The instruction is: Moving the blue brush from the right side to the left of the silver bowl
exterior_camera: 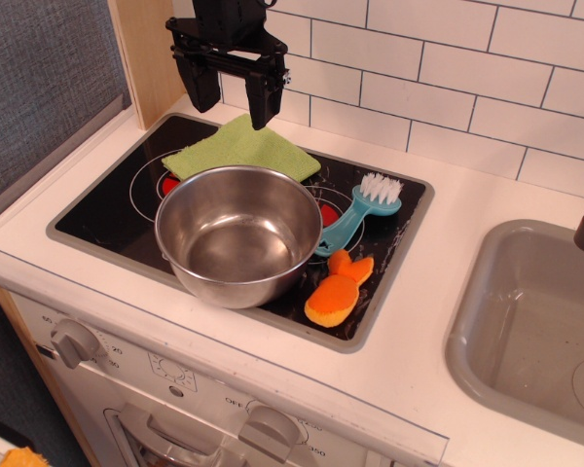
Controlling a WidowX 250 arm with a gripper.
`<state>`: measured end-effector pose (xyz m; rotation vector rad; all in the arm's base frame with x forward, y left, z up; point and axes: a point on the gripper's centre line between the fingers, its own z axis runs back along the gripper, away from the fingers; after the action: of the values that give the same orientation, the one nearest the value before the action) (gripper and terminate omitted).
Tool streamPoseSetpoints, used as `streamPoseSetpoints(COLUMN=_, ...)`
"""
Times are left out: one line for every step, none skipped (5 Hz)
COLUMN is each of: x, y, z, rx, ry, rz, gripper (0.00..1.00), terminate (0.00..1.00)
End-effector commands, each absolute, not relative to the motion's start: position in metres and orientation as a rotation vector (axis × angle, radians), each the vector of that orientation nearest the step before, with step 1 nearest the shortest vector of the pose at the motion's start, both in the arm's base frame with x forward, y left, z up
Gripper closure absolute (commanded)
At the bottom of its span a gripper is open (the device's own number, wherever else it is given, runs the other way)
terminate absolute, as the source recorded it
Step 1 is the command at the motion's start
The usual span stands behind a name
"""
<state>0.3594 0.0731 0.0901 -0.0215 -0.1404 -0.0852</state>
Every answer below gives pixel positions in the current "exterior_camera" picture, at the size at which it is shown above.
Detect black toy stovetop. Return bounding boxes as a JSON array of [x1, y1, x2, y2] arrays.
[[48, 114, 433, 352]]

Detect orange object bottom left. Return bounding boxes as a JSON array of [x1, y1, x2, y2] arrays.
[[0, 448, 50, 467]]

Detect wooden side post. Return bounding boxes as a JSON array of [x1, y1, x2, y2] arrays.
[[107, 0, 185, 130]]

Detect green microfiber cloth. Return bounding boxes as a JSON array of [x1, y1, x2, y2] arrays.
[[163, 115, 321, 182]]

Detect orange plush fish toy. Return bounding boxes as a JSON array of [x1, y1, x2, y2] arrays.
[[305, 249, 374, 328]]

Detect grey right oven knob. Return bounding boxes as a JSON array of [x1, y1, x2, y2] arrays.
[[238, 406, 301, 463]]

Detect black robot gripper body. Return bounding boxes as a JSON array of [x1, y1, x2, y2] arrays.
[[165, 1, 288, 78]]

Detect blue dish brush white bristles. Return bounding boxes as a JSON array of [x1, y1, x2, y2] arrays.
[[315, 172, 403, 258]]

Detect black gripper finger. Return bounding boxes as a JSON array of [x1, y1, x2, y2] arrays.
[[244, 63, 289, 130], [174, 51, 221, 113]]

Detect grey oven door handle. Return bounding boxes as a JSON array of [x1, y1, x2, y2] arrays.
[[115, 404, 249, 466]]

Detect stainless steel pot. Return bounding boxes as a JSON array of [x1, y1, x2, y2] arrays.
[[155, 165, 323, 309]]

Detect grey sink basin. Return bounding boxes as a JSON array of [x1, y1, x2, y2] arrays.
[[446, 219, 584, 446]]

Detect grey left timer knob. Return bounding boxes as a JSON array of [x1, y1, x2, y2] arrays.
[[51, 319, 100, 369]]

